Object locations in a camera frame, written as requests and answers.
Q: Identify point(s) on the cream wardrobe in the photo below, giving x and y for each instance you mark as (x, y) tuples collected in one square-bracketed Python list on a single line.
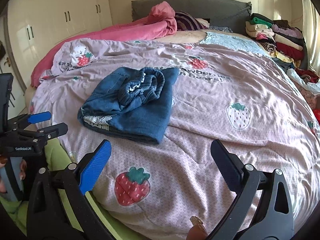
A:
[(36, 26)]

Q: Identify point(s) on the stack of folded clothes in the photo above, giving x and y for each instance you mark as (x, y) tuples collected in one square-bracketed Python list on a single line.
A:
[(284, 43)]

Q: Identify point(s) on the pink red blanket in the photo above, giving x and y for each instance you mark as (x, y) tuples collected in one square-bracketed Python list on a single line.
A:
[(160, 22)]

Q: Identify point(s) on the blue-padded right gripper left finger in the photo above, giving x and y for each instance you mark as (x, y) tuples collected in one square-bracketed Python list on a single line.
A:
[(46, 216)]

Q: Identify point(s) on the dark grey headboard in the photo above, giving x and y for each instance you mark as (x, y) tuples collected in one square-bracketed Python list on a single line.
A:
[(220, 13)]

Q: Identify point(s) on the light blue cloth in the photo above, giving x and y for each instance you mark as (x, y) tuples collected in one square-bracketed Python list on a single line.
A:
[(235, 43)]

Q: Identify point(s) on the red plastic bag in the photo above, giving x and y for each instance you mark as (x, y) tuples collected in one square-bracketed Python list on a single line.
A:
[(317, 114)]

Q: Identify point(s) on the green sleeve forearm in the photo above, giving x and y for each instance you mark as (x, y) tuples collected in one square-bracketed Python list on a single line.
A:
[(58, 159)]

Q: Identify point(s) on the left hand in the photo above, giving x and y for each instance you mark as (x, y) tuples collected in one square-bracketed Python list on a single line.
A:
[(23, 167)]

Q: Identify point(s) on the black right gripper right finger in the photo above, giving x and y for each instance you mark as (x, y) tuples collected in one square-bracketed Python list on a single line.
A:
[(262, 207)]

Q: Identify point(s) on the purple striped pillow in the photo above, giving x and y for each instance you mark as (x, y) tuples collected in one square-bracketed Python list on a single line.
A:
[(186, 22)]

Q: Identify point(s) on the pink strawberry print duvet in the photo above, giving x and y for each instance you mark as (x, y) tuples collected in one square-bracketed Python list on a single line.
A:
[(243, 99)]

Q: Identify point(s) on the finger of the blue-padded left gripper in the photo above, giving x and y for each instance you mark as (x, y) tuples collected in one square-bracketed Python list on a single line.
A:
[(24, 120)]

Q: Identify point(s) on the blue denim lace-trimmed pants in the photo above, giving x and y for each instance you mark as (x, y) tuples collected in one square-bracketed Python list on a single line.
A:
[(133, 104)]

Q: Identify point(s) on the hanging bags on wall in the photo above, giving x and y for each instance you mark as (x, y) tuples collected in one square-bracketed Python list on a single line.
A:
[(2, 50)]

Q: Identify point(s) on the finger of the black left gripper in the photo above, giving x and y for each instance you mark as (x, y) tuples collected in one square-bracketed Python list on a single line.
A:
[(48, 133)]

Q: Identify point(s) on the right thumb with nail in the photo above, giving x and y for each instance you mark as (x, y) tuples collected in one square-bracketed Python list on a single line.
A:
[(198, 231)]

